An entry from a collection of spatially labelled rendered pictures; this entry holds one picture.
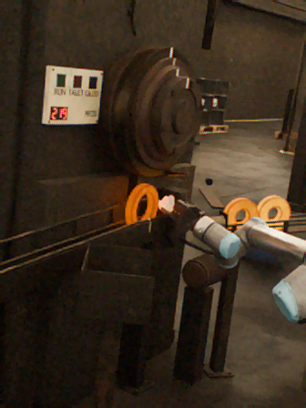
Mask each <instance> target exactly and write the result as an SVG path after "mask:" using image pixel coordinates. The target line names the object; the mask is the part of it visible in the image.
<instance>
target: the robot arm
mask: <svg viewBox="0 0 306 408"><path fill-rule="evenodd" d="M188 201H189V202H190V203H192V205H189V204H188ZM195 206H196V204H194V203H193V202H191V201H190V200H188V199H185V201H182V200H177V202H176V204H175V202H174V197H173V196H169V197H164V199H163V200H161V201H160V200H159V201H158V208H159V209H160V211H161V212H162V213H163V214H164V215H165V216H168V217H170V218H171V219H173V220H174V221H176V222H177V223H181V224H183V225H184V226H183V227H181V228H180V229H178V230H176V231H173V232H172V233H170V235H168V236H169V238H170V240H178V239H179V238H180V237H181V236H183V235H184V234H186V233H188V232H189V231H191V232H193V236H194V237H196V238H197V239H199V240H201V241H203V242H204V243H206V244H207V245H208V246H210V247H211V248H212V249H213V254H214V260H215V261H216V262H217V264H218V265H219V266H220V267H222V268H232V267H234V266H235V265H236V264H237V262H238V260H239V258H240V257H241V256H242V255H244V254H245V253H246V252H247V251H248V250H251V249H252V248H254V247H256V248H260V249H262V250H265V251H267V252H270V253H272V254H274V255H276V256H279V257H281V258H283V259H285V260H289V261H290V262H291V263H293V264H296V265H298V266H300V267H299V268H297V269H296V270H294V271H293V272H292V273H291V274H290V275H288V276H287V277H286V278H285V279H282V280H281V282H279V283H278V285H277V286H276V287H274V289H273V291H272V294H273V298H274V300H275V301H276V302H277V305H278V306H279V308H280V310H281V312H282V313H283V314H284V316H286V319H288V320H289V321H290V322H292V323H294V322H297V323H298V324H299V325H301V326H302V327H303V328H304V330H305V331H306V241H305V240H300V239H297V237H294V236H292V235H290V234H286V233H283V232H280V231H278V230H275V229H271V228H269V227H268V225H267V224H266V223H265V222H264V221H263V220H262V219H260V217H252V218H251V219H250V220H248V222H247V223H246V224H244V225H243V226H242V227H241V228H239V229H238V230H236V231H235V232H234V233H231V232H230V231H227V230H226V229H224V228H222V227H221V226H220V225H219V224H217V223H216V221H214V220H213V219H211V218H209V217H208V216H205V215H206V212H204V211H202V210H200V209H198V208H197V207H195ZM185 223H186V225H185Z"/></svg>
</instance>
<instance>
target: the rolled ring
mask: <svg viewBox="0 0 306 408"><path fill-rule="evenodd" d="M145 194H146V195H147V197H148V206H147V210H146V212H145V214H144V216H143V218H142V219H147V218H151V217H155V216H156V213H157V209H158V193H157V191H156V189H155V188H154V186H152V185H150V184H147V183H141V184H138V185H137V187H136V188H135V189H134V190H133V191H132V193H131V194H130V196H129V199H128V201H127V207H126V208H125V219H127V224H128V223H131V222H134V221H137V220H138V217H137V209H138V203H139V201H140V200H141V198H142V197H143V196H144V195H145Z"/></svg>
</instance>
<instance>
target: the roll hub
mask: <svg viewBox="0 0 306 408"><path fill-rule="evenodd" d="M188 80H189V82H188V88H186V84H187V78H186V77H184V76H172V77H171V78H170V79H169V80H168V81H166V82H165V84H164V85H163V86H161V87H160V89H159V90H158V92H157V94H156V97H155V100H154V103H153V106H152V109H151V115H150V133H151V137H152V140H153V143H154V145H155V147H156V148H157V149H158V151H159V152H160V153H162V154H167V155H171V156H180V155H182V154H184V153H185V152H186V151H187V149H188V148H189V147H190V146H191V144H192V143H191V142H190V139H191V137H196V135H197V133H198V132H199V128H200V124H201V119H202V111H199V106H200V105H202V96H201V92H200V89H199V86H198V84H197V83H196V82H195V81H194V80H193V78H191V77H188ZM191 81H194V82H195V86H194V87H189V83H191ZM172 90H176V93H177V94H176V97H171V92H172ZM163 126H168V131H167V132H163V131H162V127H163ZM174 148H178V153H177V154H173V150H174Z"/></svg>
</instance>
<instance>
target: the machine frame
mask: <svg viewBox="0 0 306 408"><path fill-rule="evenodd" d="M208 1H209V0H138V5H137V14H136V26H138V33H139V36H133V32H132V26H131V23H130V20H131V14H128V10H131V11H132V3H133V0H0V241H1V240H6V239H8V238H11V237H14V236H16V235H19V234H22V233H26V232H29V231H32V230H37V229H40V228H44V227H47V226H50V225H53V224H56V223H59V222H62V221H66V219H71V218H74V217H77V216H80V215H83V214H86V213H89V212H93V211H96V210H99V209H103V208H107V207H110V206H113V205H116V204H118V203H123V202H127V199H128V198H129V196H130V194H131V193H132V191H133V190H134V189H135V188H136V187H137V185H138V184H141V183H147V184H150V185H152V186H154V188H155V189H156V191H157V193H158V200H159V199H160V192H161V190H162V189H163V188H170V186H173V188H177V189H184V190H187V191H188V192H189V200H191V194H192V188H193V180H194V174H195V167H196V166H195V165H190V164H187V163H185V162H186V156H187V151H186V152H185V153H184V154H182V155H181V157H180V158H179V160H178V161H177V163H176V164H175V165H174V166H173V167H172V168H171V169H170V170H169V171H172V172H183V173H187V172H188V173H189V175H188V176H173V177H157V178H151V177H149V176H145V175H143V174H141V173H134V172H130V171H128V170H126V169H124V168H122V167H121V166H120V165H119V164H118V162H117V160H116V159H115V158H112V157H111V156H109V155H108V153H107V151H106V150H105V148H104V147H103V145H102V143H101V140H100V137H99V135H98V130H97V123H94V125H93V124H43V123H42V120H43V109H44V99H45V87H46V67H47V66H61V67H73V69H83V70H95V71H102V72H103V73H102V82H101V85H102V83H103V81H104V77H105V75H107V73H108V71H109V70H110V68H111V67H112V66H113V65H114V64H115V63H116V62H117V60H118V59H120V58H121V57H122V56H124V55H126V54H130V53H134V52H137V51H138V50H139V49H140V48H142V47H145V46H159V47H172V48H176V49H177V50H178V51H180V52H181V53H182V54H183V55H184V56H186V57H187V58H188V60H189V62H190V64H191V67H192V69H193V72H194V76H195V81H196V83H197V79H198V72H199V59H200V52H201V44H202V37H203V30H205V24H206V15H207V9H208ZM174 179H185V180H186V181H187V182H179V181H174ZM110 223H113V222H112V209H110V210H106V211H103V212H100V213H98V214H95V215H92V216H88V217H85V218H82V219H80V226H79V234H84V233H87V232H89V231H91V230H97V229H100V228H103V227H105V226H108V225H110ZM75 230H76V221H75V220H74V222H71V223H68V224H66V225H62V226H59V227H55V228H52V229H48V230H45V231H41V232H38V233H37V238H36V248H37V249H38V250H40V249H43V248H45V247H49V245H52V244H54V243H57V242H59V241H62V240H68V239H71V238H73V237H75ZM184 247H185V243H182V245H181V246H178V247H176V248H171V247H168V246H164V245H161V248H160V254H159V263H158V276H157V282H156V290H155V297H154V304H153V312H152V319H151V326H150V334H149V341H148V355H147V361H148V360H150V359H152V358H153V357H155V356H157V355H159V354H161V353H162V352H163V351H165V350H167V349H169V348H170V347H171V343H173V342H174V337H175V329H173V328H174V320H175V314H176V308H177V299H178V293H179V280H180V273H181V267H182V261H183V253H184ZM30 252H33V251H32V235H29V236H25V237H23V238H20V239H17V240H15V241H12V242H7V243H5V244H2V245H0V263H2V262H5V261H7V260H10V259H12V258H15V257H18V256H21V255H24V254H27V253H30ZM80 279H81V270H78V271H76V272H74V273H70V275H68V276H65V277H64V278H62V279H59V280H55V286H53V296H52V305H51V315H50V324H49V335H47V346H46V364H45V374H44V384H42V395H41V404H40V408H67V407H68V406H69V405H71V404H73V403H75V402H77V401H79V399H82V398H84V397H85V396H87V395H89V394H91V393H92V392H93V391H94V390H95V380H96V378H97V365H98V356H99V347H100V339H101V331H102V322H103V321H99V320H90V319H81V318H76V313H77V296H78V295H79V287H80ZM25 306H26V293H25V294H23V295H19V296H17V297H15V298H13V299H11V300H10V301H6V302H4V303H1V304H0V408H15V394H16V383H17V371H18V360H19V355H20V350H21V339H22V328H23V316H24V309H25ZM130 324H131V323H124V322H123V326H122V333H121V342H120V349H119V357H118V365H117V377H116V379H118V377H119V376H121V375H123V374H125V370H126V361H127V354H128V340H129V332H130Z"/></svg>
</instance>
